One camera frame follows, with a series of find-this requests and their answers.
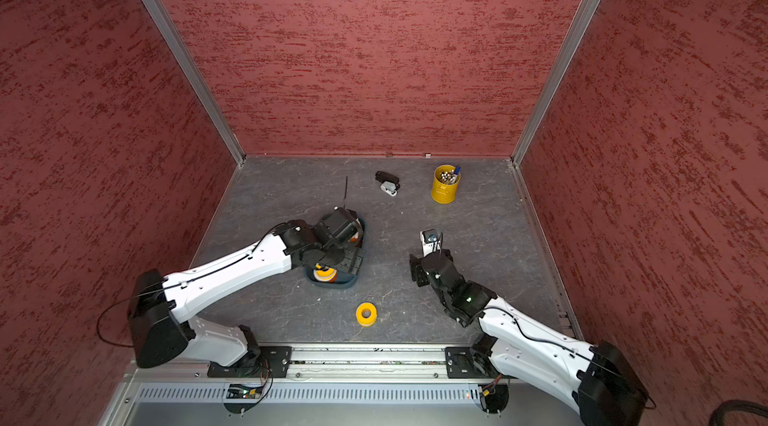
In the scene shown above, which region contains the teal storage box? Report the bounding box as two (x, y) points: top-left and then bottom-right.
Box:
(303, 216), (365, 289)

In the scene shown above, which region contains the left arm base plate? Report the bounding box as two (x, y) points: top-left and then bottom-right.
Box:
(207, 345), (293, 379)

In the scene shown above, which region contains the aluminium front rail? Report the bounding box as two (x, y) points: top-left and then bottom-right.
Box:
(125, 339), (604, 385)

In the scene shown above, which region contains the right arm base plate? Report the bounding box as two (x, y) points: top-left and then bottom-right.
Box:
(444, 346), (521, 382)

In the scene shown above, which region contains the yellow tape roll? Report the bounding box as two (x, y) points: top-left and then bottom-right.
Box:
(313, 268), (338, 283)
(356, 302), (378, 327)

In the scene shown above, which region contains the yellow pen cup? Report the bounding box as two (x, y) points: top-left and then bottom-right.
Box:
(431, 164), (461, 204)

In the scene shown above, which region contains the black white stapler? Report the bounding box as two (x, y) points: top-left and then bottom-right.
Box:
(375, 170), (400, 197)

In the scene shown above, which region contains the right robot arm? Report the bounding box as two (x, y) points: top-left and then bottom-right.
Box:
(409, 249), (650, 425)

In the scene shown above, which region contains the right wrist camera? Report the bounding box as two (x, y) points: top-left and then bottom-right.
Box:
(420, 229), (443, 257)

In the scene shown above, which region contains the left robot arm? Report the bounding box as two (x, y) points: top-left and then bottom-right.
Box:
(127, 207), (365, 378)

